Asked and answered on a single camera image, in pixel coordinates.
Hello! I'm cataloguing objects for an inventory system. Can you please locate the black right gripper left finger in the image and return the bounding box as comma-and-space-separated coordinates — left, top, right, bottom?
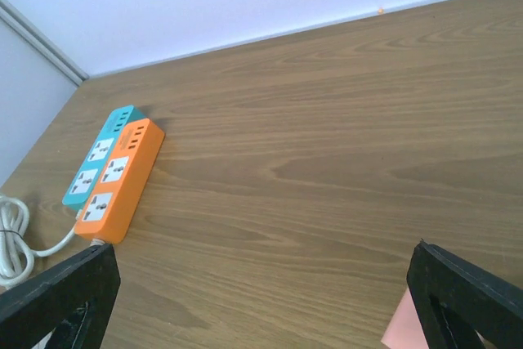
1, 244, 121, 348

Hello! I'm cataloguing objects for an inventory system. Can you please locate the teal power strip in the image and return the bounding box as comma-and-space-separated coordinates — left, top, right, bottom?
62, 105, 145, 212

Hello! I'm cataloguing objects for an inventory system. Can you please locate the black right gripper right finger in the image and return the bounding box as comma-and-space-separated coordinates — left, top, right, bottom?
407, 241, 522, 348

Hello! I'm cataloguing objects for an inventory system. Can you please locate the white coiled teal-strip cable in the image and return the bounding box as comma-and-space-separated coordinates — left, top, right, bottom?
0, 195, 83, 289

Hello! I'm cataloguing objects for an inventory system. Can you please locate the orange power strip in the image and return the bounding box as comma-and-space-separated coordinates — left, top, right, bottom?
74, 119, 165, 244

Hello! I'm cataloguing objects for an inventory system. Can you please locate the pink plug adapter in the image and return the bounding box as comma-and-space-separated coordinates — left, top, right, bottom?
380, 292, 487, 349

